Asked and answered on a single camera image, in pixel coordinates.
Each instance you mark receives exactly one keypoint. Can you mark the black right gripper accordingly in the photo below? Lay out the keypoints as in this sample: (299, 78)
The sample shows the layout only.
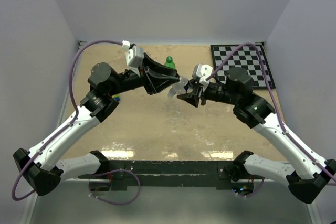
(192, 98)

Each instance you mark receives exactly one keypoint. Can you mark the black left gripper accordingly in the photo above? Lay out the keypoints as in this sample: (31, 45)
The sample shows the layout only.
(151, 72)

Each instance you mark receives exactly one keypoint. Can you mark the clear Pepsi bottle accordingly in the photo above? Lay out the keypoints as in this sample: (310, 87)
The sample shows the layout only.
(181, 87)

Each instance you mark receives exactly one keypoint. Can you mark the green plastic bottle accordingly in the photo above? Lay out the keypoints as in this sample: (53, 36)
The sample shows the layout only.
(170, 64)

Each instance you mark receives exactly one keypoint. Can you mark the green bottle cap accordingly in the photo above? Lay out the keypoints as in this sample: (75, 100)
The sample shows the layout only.
(169, 59)

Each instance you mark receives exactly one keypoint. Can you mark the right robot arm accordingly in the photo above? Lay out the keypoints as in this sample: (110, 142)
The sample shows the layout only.
(305, 173)

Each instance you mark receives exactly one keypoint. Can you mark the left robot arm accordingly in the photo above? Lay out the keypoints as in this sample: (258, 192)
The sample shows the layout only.
(42, 165)

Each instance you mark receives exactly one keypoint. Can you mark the colourful toy car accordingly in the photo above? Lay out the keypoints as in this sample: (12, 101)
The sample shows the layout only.
(116, 97)

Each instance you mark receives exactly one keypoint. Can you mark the black white chessboard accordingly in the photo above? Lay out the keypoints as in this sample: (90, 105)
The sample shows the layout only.
(245, 58)

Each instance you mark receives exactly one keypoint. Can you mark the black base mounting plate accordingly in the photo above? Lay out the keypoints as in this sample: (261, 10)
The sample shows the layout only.
(216, 174)

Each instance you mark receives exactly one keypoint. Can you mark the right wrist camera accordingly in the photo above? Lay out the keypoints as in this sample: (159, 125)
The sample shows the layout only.
(202, 72)

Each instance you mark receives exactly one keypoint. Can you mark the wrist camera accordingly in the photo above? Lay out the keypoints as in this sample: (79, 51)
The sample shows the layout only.
(202, 72)
(134, 56)

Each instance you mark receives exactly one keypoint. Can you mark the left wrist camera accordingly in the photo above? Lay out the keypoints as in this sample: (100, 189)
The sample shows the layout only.
(134, 56)

